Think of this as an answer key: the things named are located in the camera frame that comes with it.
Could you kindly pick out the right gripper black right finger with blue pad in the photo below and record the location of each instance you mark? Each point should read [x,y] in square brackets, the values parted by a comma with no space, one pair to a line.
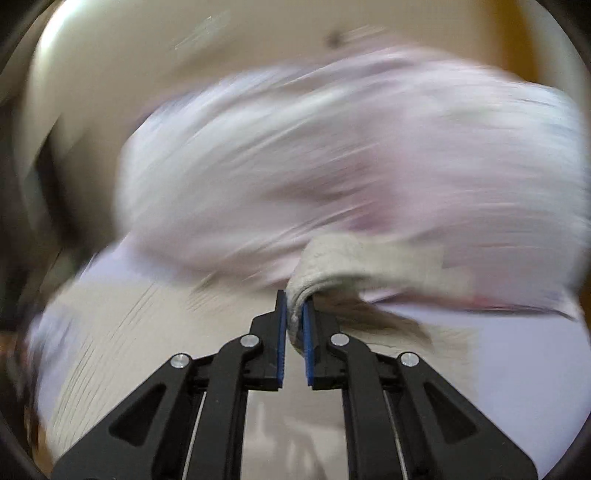
[403,419]

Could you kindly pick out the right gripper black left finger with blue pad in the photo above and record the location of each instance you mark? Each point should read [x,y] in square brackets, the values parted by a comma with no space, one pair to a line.
[187,419]

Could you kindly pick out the pink white garment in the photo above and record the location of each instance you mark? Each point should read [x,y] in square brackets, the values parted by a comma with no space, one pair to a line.
[396,173]

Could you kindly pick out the lavender bed sheet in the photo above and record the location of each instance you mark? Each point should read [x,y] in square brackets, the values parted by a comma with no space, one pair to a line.
[127,313]

